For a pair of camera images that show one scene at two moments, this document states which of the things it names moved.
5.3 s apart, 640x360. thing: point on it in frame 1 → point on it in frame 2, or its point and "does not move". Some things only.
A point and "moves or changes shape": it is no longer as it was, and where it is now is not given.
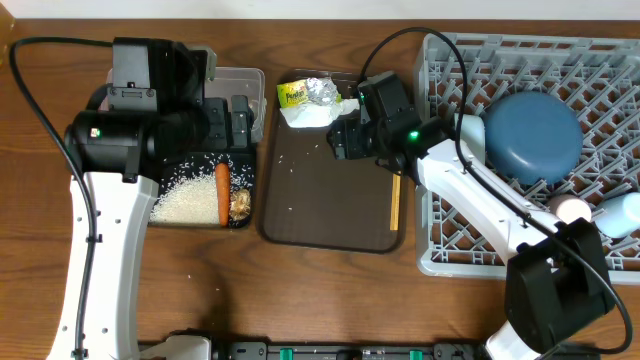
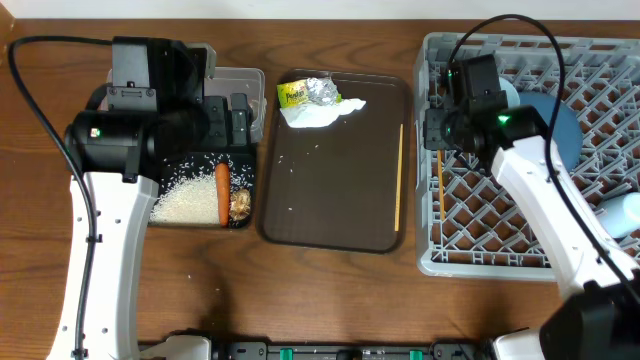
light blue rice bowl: x=472 y=128 moves or changes shape
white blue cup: x=622 y=215 does not move
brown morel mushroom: x=240 y=205 does not move
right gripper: x=347 y=137 → x=433 y=139
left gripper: x=221 y=133 does not move
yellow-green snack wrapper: x=293 y=93 does not move
